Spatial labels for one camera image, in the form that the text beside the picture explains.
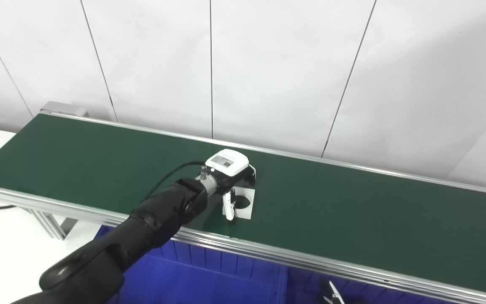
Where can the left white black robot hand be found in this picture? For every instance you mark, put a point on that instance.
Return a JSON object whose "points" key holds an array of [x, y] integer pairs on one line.
{"points": [[228, 162]]}

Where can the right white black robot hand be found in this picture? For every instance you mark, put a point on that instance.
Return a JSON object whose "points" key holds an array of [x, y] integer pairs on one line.
{"points": [[333, 295]]}

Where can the white square part round hole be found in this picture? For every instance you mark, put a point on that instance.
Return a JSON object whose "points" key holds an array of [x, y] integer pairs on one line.
{"points": [[247, 211]]}

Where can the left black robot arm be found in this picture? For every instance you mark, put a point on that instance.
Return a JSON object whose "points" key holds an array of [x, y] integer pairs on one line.
{"points": [[154, 215]]}

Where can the large blue plastic bin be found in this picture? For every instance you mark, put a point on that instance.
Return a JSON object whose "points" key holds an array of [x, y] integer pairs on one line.
{"points": [[209, 278], [302, 287]]}

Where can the green conveyor belt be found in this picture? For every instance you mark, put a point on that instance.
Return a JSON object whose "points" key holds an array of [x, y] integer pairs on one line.
{"points": [[352, 219], [310, 261]]}

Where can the grey conveyor motor housing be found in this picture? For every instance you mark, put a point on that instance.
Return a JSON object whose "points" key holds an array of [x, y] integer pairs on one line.
{"points": [[63, 107]]}

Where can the aluminium conveyor support leg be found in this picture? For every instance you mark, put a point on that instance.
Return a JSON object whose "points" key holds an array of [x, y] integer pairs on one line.
{"points": [[53, 226]]}

